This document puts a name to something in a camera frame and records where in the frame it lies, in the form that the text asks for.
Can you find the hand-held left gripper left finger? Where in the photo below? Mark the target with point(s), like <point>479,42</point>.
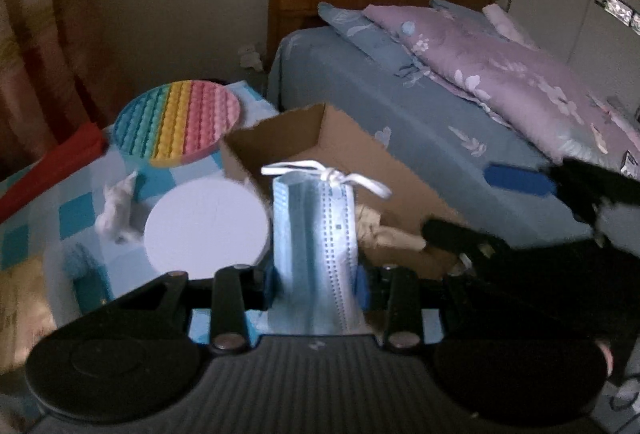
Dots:
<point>269,290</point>

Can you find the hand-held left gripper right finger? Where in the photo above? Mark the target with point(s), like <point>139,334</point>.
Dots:
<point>361,290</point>

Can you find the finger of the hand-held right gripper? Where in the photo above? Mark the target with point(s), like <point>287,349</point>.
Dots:
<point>520,180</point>
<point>452,234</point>

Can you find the stack of blue face masks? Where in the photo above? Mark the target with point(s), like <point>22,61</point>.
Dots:
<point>310,239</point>

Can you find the brown cardboard box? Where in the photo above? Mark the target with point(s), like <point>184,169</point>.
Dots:
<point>300,131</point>

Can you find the white tissue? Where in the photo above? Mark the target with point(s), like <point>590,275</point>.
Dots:
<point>116,209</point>

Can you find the person's right hand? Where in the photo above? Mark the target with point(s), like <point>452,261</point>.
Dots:
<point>607,360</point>

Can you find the crumpled brown paper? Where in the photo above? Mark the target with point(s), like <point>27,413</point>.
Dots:
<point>387,234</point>

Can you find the jar with white lid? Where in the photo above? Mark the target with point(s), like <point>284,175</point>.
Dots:
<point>205,224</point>

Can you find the purple floral quilt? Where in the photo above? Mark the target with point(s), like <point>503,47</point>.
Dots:
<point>500,63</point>

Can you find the pale pink folded cloth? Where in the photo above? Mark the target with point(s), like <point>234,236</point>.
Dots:
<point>507,26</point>

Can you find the bed with blue sheet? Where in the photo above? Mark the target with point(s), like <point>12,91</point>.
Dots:
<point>350,83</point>

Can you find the round rainbow bubble mat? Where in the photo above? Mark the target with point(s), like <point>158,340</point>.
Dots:
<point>175,118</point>

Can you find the blue floral pillow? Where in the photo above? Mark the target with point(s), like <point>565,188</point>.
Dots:
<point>362,31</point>

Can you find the gold flat box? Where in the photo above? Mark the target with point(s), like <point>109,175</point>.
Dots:
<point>22,309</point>

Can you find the red folded cloth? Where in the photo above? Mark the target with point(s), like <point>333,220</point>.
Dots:
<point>45,176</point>

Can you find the pink patterned curtain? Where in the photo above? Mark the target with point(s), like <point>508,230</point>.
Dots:
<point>40,38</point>

